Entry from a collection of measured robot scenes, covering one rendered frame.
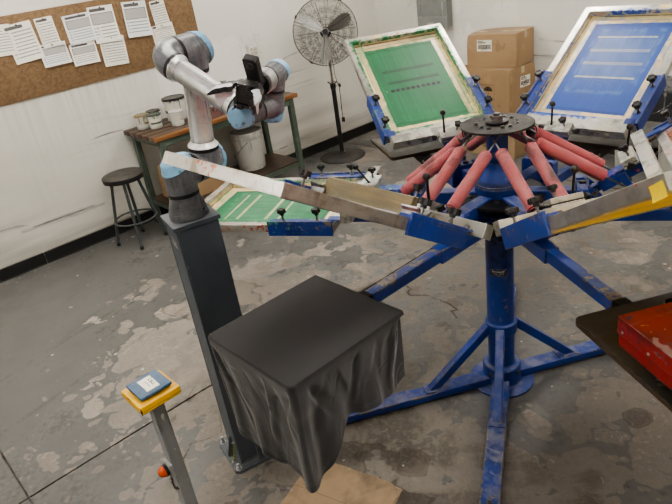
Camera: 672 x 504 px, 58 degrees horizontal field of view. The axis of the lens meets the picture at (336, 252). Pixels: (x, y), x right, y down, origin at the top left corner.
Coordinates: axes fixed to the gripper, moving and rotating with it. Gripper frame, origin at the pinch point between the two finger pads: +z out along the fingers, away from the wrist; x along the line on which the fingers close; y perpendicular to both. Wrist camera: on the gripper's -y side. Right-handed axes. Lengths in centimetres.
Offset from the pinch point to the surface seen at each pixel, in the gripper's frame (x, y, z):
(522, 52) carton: -65, 91, -437
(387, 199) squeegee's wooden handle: -44, 33, -23
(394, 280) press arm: -50, 70, -30
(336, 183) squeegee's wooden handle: -23, 38, -34
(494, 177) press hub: -74, 49, -88
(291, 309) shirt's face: -21, 72, -2
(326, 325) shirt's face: -36, 67, 6
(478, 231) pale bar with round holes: -75, 40, -28
